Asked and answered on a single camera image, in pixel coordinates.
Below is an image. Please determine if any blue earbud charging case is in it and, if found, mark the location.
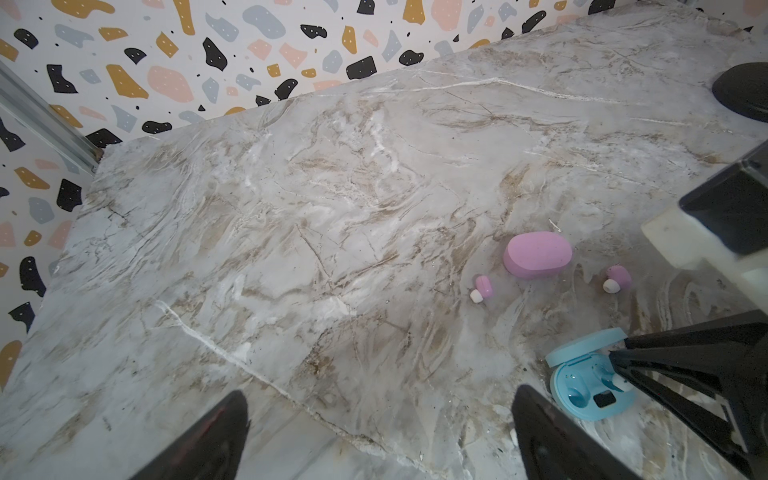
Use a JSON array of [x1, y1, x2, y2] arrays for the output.
[[545, 328, 636, 421]]

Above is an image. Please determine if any pink earbud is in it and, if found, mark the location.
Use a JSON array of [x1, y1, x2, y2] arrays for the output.
[[603, 264, 632, 294], [470, 275, 494, 304]]

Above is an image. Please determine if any pink earbud charging case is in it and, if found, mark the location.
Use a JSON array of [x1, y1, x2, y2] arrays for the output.
[[503, 231, 573, 280]]

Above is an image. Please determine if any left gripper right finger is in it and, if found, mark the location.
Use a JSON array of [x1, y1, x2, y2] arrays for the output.
[[511, 385, 638, 480]]

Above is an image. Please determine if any pink earbud right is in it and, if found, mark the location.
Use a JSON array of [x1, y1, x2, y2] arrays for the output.
[[603, 264, 632, 294]]

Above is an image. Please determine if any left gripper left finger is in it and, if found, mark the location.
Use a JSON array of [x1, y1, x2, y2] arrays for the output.
[[132, 390, 250, 480]]

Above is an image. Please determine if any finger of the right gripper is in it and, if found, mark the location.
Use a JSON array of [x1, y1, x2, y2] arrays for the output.
[[610, 310, 767, 381], [614, 365, 767, 479]]

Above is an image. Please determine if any pink earbud left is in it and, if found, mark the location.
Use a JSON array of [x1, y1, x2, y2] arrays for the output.
[[470, 275, 494, 304]]

